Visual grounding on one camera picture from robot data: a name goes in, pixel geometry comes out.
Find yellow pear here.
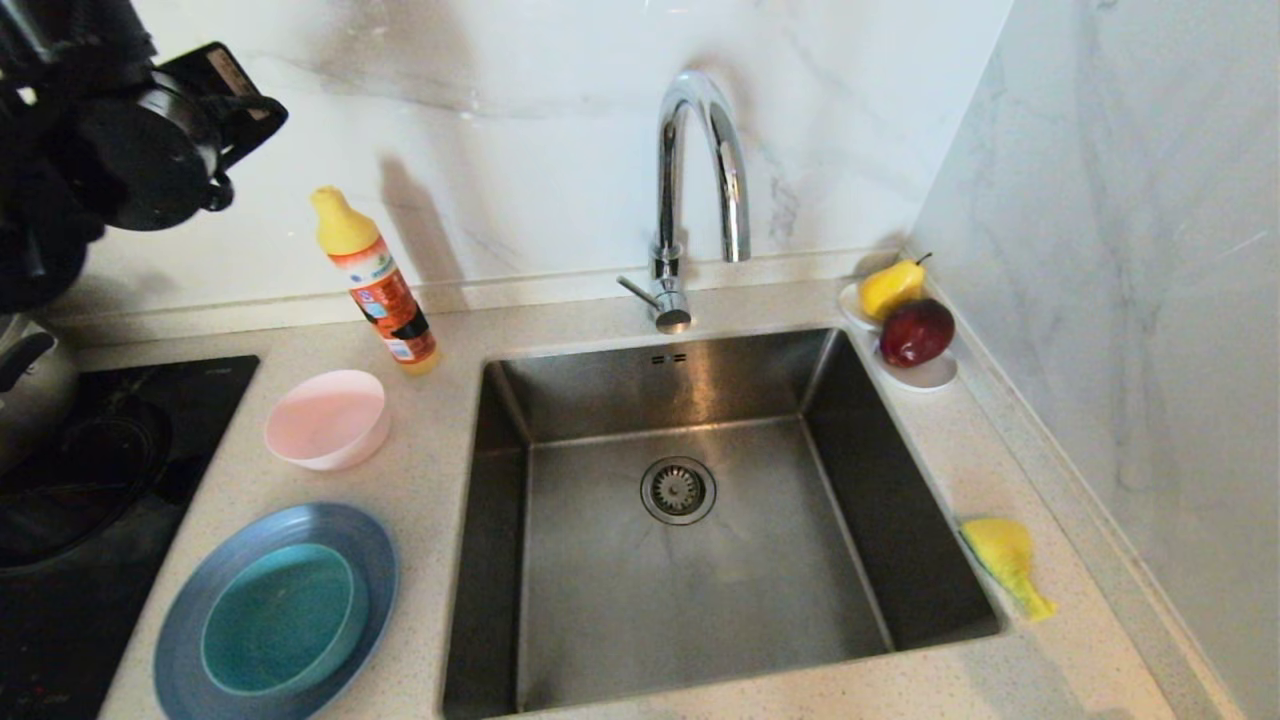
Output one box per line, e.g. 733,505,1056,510
861,253,933,323

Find white fruit dish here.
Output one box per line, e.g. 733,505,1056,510
838,283,959,392

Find black induction cooktop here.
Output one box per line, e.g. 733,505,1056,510
0,356,260,720

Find stainless steel sink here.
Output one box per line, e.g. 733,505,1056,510
441,327,1004,719

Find yellow sponge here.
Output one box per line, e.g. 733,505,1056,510
960,517,1057,623

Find pink plastic bowl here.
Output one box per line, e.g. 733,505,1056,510
264,370,392,472

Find metal drain strainer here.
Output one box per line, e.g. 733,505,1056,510
640,457,718,527

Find yellow capped dish soap bottle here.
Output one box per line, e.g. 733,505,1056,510
309,185,442,377

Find teal bowl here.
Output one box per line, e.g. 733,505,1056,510
200,543,369,698

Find dark red apple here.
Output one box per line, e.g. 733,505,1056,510
878,298,957,369

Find chrome gooseneck faucet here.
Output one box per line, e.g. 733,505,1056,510
617,70,752,335

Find steel pot with black handle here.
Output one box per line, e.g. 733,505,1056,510
0,315,81,476

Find black left wrist camera bracket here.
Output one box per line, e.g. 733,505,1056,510
160,42,290,177

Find large blue-grey plate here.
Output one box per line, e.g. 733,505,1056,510
152,502,400,720

